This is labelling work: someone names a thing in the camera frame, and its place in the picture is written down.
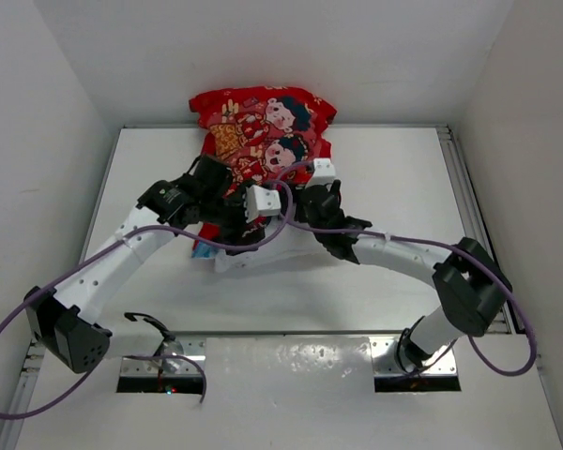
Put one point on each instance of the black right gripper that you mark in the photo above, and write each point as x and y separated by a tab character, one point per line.
299	217

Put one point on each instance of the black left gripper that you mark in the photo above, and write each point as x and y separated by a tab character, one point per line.
232	234

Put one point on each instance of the white pillow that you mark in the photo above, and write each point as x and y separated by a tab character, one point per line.
289	244

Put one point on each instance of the red patterned pillowcase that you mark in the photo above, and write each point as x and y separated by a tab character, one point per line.
261	130

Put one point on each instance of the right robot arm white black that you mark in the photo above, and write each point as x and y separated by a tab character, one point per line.
469	285

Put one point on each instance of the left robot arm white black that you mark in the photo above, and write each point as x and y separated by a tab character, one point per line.
65	318

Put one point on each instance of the blue white pillow tag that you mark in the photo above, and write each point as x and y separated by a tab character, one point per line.
205	252

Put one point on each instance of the white front foam board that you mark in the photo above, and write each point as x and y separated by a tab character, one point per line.
265	393

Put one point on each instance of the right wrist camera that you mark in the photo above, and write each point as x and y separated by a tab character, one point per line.
322	172

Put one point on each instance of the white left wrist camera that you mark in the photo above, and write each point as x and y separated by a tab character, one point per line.
261	202

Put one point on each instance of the aluminium table frame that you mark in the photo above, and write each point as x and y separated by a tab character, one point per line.
406	180

